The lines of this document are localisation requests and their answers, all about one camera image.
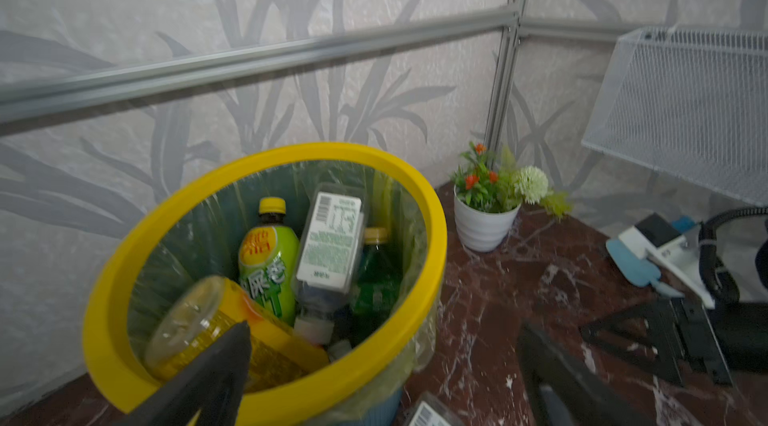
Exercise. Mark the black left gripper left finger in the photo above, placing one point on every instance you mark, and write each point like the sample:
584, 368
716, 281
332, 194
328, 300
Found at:
206, 392

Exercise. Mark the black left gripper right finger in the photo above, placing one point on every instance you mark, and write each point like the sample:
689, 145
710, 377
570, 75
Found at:
563, 391

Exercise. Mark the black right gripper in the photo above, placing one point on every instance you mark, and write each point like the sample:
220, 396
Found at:
655, 336

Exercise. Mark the green label juice bottle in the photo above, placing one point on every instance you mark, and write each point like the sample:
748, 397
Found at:
267, 260

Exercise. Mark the white cap bottle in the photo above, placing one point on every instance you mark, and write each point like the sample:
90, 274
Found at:
328, 260
428, 410

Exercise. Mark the green soda bottle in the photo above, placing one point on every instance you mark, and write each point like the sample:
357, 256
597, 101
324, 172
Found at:
377, 288

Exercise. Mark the green plastic bin liner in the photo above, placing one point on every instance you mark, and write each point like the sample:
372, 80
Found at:
206, 241

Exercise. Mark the teal ribbed trash bin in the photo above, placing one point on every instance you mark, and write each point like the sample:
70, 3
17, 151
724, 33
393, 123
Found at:
342, 391

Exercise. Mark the white plant pot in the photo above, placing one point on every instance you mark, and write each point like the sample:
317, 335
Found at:
480, 231

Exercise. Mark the green artificial plant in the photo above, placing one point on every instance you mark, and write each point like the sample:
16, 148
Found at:
491, 185

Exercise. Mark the white wire mesh basket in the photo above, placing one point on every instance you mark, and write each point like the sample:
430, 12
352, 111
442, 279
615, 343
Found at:
689, 102

